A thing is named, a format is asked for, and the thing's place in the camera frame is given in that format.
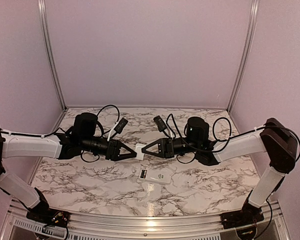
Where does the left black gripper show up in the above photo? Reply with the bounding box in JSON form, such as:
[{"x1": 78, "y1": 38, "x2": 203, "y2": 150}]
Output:
[{"x1": 80, "y1": 135, "x2": 137, "y2": 161}]

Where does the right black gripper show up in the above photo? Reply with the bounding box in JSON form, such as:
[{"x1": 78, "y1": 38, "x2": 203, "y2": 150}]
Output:
[{"x1": 142, "y1": 136, "x2": 200, "y2": 159}]

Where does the white battery cover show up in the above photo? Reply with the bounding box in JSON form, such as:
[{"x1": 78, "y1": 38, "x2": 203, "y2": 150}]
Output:
[{"x1": 134, "y1": 143, "x2": 146, "y2": 160}]

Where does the white remote control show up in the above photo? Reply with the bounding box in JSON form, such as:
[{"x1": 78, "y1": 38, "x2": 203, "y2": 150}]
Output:
[{"x1": 138, "y1": 168, "x2": 172, "y2": 185}]

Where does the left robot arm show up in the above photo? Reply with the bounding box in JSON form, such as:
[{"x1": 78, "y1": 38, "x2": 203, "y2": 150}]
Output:
[{"x1": 0, "y1": 112, "x2": 137, "y2": 223}]

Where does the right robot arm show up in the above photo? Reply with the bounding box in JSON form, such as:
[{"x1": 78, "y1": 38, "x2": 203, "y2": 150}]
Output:
[{"x1": 135, "y1": 116, "x2": 300, "y2": 224}]

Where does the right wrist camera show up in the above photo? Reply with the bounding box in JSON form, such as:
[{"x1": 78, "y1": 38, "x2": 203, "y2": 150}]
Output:
[{"x1": 153, "y1": 115, "x2": 171, "y2": 138}]

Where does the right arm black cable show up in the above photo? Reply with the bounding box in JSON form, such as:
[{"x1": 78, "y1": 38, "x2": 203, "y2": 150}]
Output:
[{"x1": 164, "y1": 113, "x2": 300, "y2": 236}]

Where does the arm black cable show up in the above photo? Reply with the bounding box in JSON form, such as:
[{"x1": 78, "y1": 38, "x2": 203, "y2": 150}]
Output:
[
  {"x1": 42, "y1": 104, "x2": 121, "y2": 163},
  {"x1": 164, "y1": 113, "x2": 300, "y2": 236}
]

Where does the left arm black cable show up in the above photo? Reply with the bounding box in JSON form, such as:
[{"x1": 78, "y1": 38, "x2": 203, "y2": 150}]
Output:
[{"x1": 42, "y1": 104, "x2": 121, "y2": 163}]

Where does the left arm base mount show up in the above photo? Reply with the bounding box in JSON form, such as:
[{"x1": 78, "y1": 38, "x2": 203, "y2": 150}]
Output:
[{"x1": 26, "y1": 207, "x2": 70, "y2": 228}]

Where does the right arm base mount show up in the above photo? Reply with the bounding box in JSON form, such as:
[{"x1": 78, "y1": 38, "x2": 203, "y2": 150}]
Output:
[{"x1": 220, "y1": 200, "x2": 265, "y2": 229}]

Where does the front aluminium rail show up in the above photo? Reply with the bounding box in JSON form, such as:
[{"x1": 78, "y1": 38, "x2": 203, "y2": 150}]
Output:
[{"x1": 0, "y1": 199, "x2": 291, "y2": 240}]

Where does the left aluminium frame post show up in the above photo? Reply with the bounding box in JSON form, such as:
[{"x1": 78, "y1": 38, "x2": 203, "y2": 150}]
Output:
[{"x1": 37, "y1": 0, "x2": 67, "y2": 111}]

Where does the aluminium frame post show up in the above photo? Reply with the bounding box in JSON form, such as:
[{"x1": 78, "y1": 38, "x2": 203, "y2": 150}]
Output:
[
  {"x1": 37, "y1": 0, "x2": 67, "y2": 111},
  {"x1": 226, "y1": 0, "x2": 260, "y2": 114}
]

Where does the right aluminium frame post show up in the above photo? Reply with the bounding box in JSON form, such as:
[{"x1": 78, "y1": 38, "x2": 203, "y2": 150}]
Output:
[{"x1": 226, "y1": 0, "x2": 260, "y2": 114}]

